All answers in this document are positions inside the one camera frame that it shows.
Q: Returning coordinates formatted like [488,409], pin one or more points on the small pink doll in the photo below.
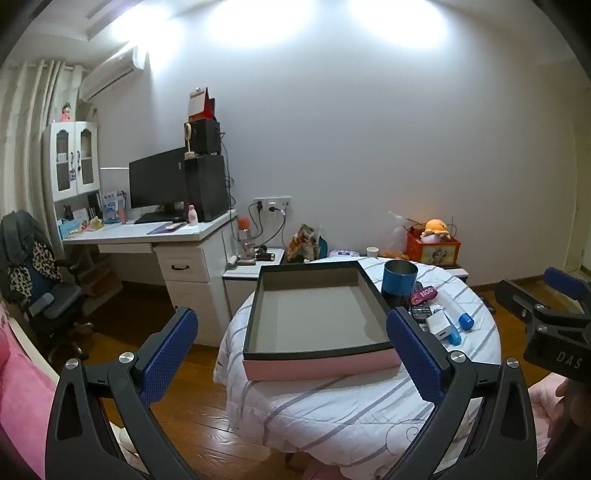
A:
[66,113]

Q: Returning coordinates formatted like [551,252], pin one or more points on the pink box with dark rim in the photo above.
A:
[314,314]

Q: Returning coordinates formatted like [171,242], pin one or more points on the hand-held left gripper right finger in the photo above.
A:
[415,355]

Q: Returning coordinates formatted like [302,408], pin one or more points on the white tube with blue cap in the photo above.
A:
[465,320]

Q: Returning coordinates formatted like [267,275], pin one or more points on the red-capped water bottle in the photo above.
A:
[244,237]

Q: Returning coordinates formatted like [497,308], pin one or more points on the white desk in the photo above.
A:
[138,235]

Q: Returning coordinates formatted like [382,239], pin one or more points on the wall outlet strip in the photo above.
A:
[272,203]

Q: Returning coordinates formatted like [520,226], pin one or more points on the red and white calendar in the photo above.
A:
[201,104]

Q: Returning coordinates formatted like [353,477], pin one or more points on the leopard print cloth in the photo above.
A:
[32,267]

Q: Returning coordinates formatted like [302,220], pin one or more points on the black computer monitor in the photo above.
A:
[157,180]

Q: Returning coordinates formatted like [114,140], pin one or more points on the black computer tower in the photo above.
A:
[207,187]

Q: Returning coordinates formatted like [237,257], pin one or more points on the colourful snack bag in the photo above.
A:
[302,244]

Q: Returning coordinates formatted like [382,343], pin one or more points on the white bed frame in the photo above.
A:
[32,350]

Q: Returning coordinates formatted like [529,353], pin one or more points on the black hair dryer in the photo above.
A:
[262,251]

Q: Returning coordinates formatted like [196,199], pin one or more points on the cream curtain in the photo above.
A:
[27,138]

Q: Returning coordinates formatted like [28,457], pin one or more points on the blue and black cup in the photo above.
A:
[399,284]

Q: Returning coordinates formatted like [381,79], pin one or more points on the white patterned tissue box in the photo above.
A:
[342,254]

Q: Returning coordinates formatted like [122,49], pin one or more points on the white air conditioner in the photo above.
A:
[111,74]

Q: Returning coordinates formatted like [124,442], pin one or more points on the black remote control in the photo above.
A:
[420,314]

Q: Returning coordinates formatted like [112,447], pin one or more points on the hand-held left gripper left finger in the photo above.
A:
[168,355]

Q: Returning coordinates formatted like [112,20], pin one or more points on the blue highlighter pen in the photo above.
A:
[453,337]

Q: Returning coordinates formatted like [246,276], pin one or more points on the teal pouch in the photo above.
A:
[323,247]

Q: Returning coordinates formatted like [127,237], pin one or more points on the wooden stand ornament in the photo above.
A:
[188,138]

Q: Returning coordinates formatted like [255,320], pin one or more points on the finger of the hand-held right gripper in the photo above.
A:
[515,297]
[565,282]

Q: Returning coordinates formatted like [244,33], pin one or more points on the white charger block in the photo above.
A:
[438,325]

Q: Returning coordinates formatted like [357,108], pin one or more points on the white lint roller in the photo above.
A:
[232,263]

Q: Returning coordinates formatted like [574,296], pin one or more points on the pink blanket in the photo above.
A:
[23,392]

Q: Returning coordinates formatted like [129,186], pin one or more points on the red printed tin box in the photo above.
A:
[436,254]

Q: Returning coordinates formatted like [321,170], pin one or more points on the pink tag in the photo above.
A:
[425,295]

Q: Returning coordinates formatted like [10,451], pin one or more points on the black speaker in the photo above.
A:
[205,136]

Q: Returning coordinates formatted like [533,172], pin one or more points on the low white cabinet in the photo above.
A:
[457,272]

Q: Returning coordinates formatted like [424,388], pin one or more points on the clear plastic bag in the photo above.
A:
[396,237]

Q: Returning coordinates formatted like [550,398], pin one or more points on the white glass-door cabinet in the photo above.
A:
[69,157]

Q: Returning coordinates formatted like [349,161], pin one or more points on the white side table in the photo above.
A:
[244,272]

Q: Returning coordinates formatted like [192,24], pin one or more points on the dark office chair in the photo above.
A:
[51,300]

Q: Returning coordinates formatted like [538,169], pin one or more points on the round table with striped cloth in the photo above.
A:
[323,415]

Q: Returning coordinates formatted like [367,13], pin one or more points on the pink lotion bottle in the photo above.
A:
[192,216]

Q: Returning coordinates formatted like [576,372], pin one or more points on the white paper cup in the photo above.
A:
[372,252]

